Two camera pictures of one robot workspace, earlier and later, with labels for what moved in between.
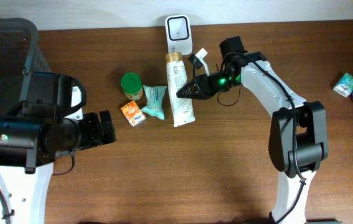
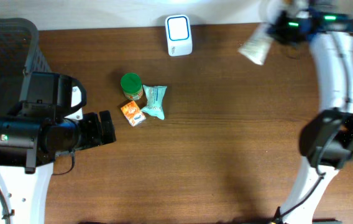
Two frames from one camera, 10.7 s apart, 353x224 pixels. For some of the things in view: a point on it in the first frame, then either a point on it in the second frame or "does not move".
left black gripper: (96, 133) does not move
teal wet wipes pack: (155, 96) does not move
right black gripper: (204, 88) -> (279, 33)
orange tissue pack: (133, 113) does not move
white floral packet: (183, 110) -> (257, 47)
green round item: (132, 85) does not move
